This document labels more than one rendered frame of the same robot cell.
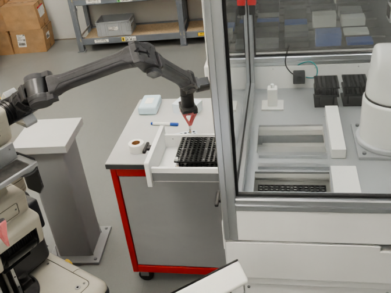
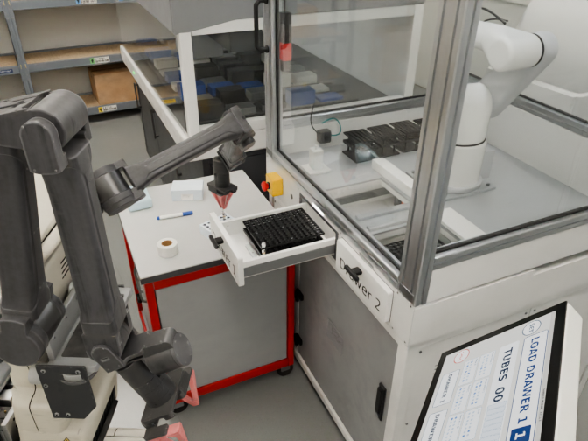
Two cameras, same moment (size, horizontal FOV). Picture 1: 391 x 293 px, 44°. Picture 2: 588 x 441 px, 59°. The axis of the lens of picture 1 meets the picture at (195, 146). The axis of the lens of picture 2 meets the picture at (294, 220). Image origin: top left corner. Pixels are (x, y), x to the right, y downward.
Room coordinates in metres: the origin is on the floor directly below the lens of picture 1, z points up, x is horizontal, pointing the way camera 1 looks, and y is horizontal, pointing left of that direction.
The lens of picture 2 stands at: (0.40, 0.81, 1.85)
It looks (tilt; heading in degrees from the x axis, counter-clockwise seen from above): 32 degrees down; 323
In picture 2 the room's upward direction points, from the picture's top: 1 degrees clockwise
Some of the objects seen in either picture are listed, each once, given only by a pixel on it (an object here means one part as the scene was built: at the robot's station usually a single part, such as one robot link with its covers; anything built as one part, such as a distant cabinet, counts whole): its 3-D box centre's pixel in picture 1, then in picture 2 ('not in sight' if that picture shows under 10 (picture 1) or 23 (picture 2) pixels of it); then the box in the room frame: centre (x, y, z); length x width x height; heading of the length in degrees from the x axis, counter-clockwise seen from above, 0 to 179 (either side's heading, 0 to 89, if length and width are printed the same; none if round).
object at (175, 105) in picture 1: (187, 106); (187, 190); (2.20, 0.02, 0.79); 0.13 x 0.09 x 0.05; 58
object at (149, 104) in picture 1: (149, 104); (136, 197); (2.27, 0.21, 0.78); 0.15 x 0.10 x 0.04; 169
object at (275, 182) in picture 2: not in sight; (273, 184); (1.90, -0.21, 0.88); 0.07 x 0.05 x 0.07; 168
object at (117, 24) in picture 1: (116, 25); not in sight; (5.58, 0.75, 0.22); 0.40 x 0.30 x 0.17; 82
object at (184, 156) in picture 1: (206, 155); (283, 234); (1.59, -0.04, 0.87); 0.22 x 0.18 x 0.06; 78
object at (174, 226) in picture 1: (190, 190); (207, 289); (2.03, 0.05, 0.38); 0.62 x 0.58 x 0.76; 168
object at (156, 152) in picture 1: (156, 154); (226, 247); (1.64, 0.16, 0.87); 0.29 x 0.02 x 0.11; 168
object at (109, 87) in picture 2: not in sight; (115, 82); (5.37, -0.77, 0.28); 0.41 x 0.32 x 0.28; 82
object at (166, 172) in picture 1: (209, 156); (285, 234); (1.59, -0.05, 0.86); 0.40 x 0.26 x 0.06; 78
